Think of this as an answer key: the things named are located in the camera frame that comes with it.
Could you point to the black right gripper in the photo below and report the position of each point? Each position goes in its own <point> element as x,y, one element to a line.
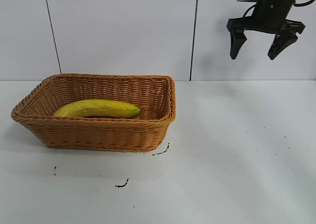
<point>270,9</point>

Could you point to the yellow banana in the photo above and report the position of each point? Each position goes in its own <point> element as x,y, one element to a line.
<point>98,108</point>

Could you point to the brown woven wicker basket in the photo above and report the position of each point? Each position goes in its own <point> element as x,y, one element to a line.
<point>98,132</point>

